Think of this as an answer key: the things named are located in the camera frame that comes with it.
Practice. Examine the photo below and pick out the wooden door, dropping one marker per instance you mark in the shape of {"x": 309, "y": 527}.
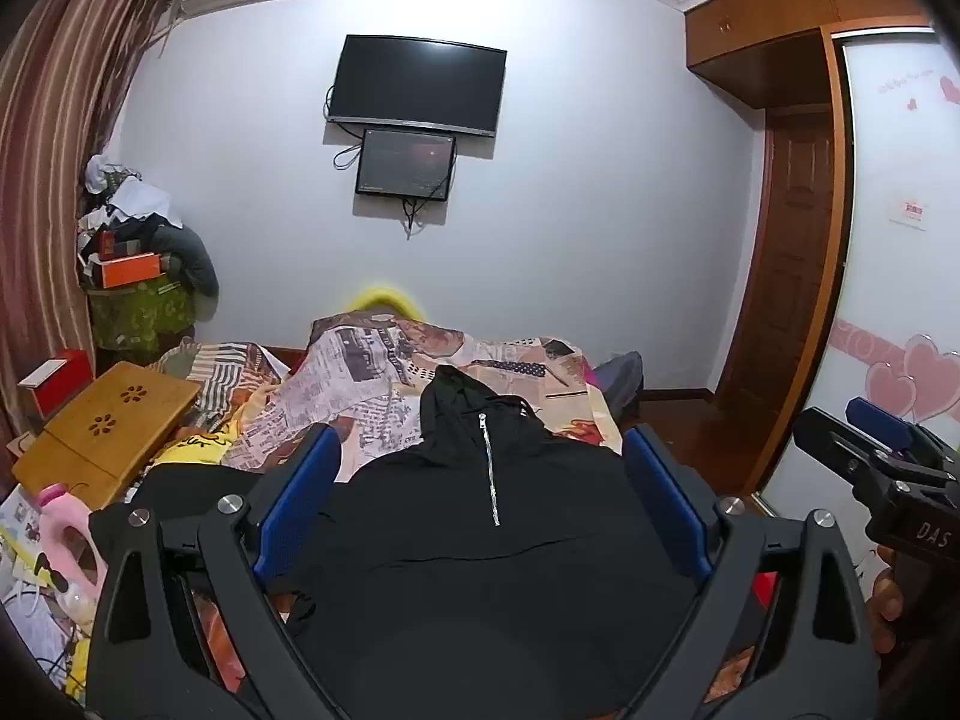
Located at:
{"x": 787, "y": 255}

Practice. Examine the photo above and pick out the person's right hand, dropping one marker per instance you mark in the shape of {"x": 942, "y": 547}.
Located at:
{"x": 885, "y": 600}

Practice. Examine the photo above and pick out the white cloth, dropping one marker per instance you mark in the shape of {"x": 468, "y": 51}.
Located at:
{"x": 142, "y": 199}

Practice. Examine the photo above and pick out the striped brown curtain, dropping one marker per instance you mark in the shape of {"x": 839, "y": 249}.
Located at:
{"x": 52, "y": 165}

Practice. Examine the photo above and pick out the newspaper print blanket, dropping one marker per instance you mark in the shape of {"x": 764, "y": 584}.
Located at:
{"x": 360, "y": 382}

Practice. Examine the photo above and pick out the black zip hoodie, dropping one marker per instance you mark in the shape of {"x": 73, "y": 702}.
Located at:
{"x": 480, "y": 577}

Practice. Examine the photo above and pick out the wooden folding lap table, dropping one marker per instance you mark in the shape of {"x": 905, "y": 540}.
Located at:
{"x": 105, "y": 427}

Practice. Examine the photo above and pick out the wall-mounted television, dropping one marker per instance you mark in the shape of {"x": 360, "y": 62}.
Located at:
{"x": 416, "y": 86}

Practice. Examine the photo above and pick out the wooden overhead cabinet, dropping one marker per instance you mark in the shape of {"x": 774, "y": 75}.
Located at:
{"x": 765, "y": 22}

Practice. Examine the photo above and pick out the red box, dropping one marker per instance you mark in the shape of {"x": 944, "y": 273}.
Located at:
{"x": 60, "y": 382}

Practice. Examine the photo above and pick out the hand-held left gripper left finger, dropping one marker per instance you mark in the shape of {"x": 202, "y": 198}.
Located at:
{"x": 300, "y": 491}

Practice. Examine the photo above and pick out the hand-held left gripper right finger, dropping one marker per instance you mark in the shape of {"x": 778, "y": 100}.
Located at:
{"x": 667, "y": 499}

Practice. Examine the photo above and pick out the pink plastic toy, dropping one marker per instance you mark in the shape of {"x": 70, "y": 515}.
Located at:
{"x": 56, "y": 540}

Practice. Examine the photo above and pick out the small wall-mounted monitor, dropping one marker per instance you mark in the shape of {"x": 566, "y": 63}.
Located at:
{"x": 406, "y": 163}

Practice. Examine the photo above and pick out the wooden wardrobe with sliding door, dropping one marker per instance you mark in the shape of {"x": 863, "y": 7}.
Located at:
{"x": 892, "y": 277}

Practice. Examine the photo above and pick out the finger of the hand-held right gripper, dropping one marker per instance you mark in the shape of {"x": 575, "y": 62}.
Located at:
{"x": 877, "y": 416}
{"x": 832, "y": 442}

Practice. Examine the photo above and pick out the purple backpack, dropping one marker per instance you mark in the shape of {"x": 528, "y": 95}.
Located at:
{"x": 622, "y": 382}

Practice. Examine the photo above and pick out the yellow cushion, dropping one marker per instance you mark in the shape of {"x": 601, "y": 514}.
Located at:
{"x": 382, "y": 300}

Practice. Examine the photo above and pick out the orange box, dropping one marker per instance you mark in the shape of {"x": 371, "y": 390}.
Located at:
{"x": 131, "y": 270}

